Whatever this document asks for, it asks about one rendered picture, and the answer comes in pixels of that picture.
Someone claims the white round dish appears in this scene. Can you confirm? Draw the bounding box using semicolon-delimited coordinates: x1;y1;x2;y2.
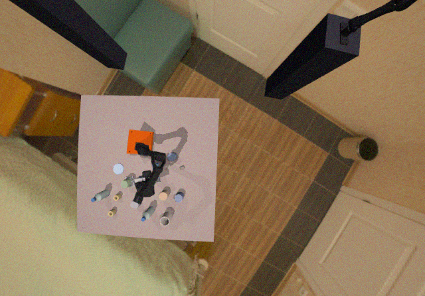
113;163;124;175

